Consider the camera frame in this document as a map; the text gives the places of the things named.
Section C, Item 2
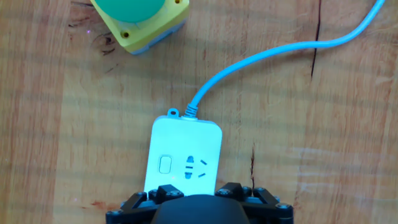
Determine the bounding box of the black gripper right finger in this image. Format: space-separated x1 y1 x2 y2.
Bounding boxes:
214 182 295 224

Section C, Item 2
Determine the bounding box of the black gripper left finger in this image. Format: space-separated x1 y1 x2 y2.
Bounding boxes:
105 184 185 224

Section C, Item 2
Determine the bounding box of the white power strip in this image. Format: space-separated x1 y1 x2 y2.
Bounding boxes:
143 108 223 197

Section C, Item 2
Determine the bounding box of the green button yellow box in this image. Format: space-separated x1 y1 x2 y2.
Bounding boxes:
90 0 190 55

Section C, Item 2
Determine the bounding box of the grey power strip cable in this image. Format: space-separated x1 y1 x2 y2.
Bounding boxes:
185 0 386 119

